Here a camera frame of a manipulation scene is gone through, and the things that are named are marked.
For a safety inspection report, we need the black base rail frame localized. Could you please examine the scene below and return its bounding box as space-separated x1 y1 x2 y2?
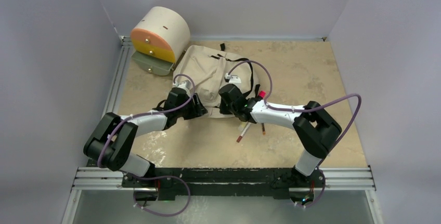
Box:
70 166 376 204

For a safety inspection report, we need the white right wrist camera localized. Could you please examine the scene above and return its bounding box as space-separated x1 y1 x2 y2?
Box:
224 73 242 85

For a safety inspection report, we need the aluminium side rail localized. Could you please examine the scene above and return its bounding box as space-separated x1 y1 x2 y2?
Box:
92 35 132 122

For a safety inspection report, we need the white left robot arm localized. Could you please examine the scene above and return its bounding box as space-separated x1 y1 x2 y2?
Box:
83 87 208 187

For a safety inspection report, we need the beige canvas backpack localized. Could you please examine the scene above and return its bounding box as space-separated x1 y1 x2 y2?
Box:
173 45 261 118

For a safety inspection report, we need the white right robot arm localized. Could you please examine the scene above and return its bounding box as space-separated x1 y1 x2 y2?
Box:
219 84 342 186

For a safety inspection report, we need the white brown marker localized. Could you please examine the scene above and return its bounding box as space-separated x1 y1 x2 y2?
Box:
236 122 251 143

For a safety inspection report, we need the thin red pen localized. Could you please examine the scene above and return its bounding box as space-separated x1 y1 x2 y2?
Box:
261 123 266 135

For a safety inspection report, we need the round drawer cabinet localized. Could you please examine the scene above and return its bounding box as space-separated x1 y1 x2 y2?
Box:
130 6 190 76

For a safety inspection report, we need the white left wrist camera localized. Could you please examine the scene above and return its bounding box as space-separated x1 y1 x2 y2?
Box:
173 80 192 90

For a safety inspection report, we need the black pink highlighter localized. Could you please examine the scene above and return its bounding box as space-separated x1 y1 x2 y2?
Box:
257 90 266 100

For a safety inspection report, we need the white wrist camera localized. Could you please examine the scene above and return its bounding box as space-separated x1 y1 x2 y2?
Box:
173 80 192 90
224 73 242 85

